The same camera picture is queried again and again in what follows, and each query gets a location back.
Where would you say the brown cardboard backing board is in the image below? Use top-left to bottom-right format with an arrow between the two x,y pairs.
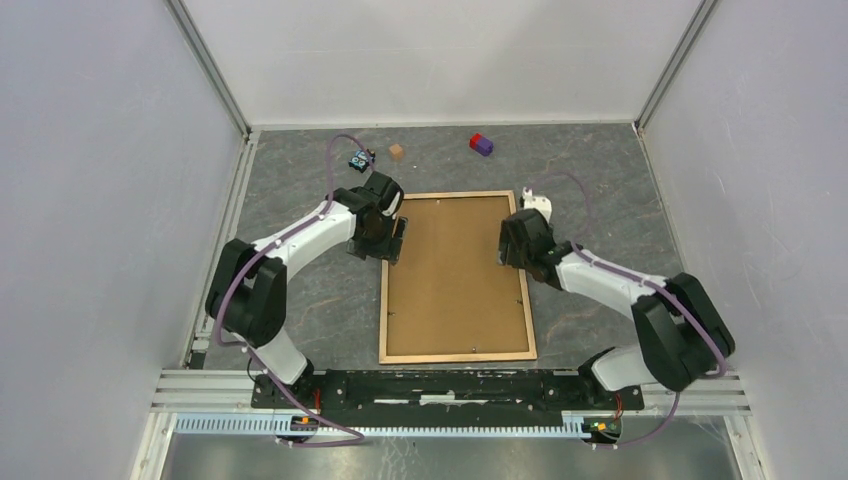
386,195 -> 531,357

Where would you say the wooden picture frame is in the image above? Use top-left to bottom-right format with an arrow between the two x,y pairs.
378,190 -> 539,366

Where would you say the blue owl toy block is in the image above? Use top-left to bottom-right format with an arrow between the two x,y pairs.
348,149 -> 376,173

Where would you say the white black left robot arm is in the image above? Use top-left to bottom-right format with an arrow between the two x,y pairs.
205,172 -> 408,408

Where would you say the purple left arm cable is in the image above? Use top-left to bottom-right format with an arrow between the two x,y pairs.
211,134 -> 372,448

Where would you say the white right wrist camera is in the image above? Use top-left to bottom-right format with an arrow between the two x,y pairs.
519,187 -> 553,222

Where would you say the white cable chain strip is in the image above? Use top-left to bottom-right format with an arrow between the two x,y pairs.
173,413 -> 590,440

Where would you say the small wooden cube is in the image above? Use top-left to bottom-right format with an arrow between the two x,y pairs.
388,143 -> 406,162

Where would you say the red purple block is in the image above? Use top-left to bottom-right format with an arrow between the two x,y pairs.
469,133 -> 494,157

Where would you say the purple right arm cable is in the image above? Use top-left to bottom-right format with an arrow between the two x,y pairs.
536,172 -> 729,452

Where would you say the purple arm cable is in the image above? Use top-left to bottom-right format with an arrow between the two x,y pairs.
211,134 -> 372,448
536,172 -> 729,452

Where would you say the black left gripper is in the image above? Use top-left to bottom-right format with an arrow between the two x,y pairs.
346,211 -> 407,266

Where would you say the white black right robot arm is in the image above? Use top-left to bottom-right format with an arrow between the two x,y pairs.
498,209 -> 735,408

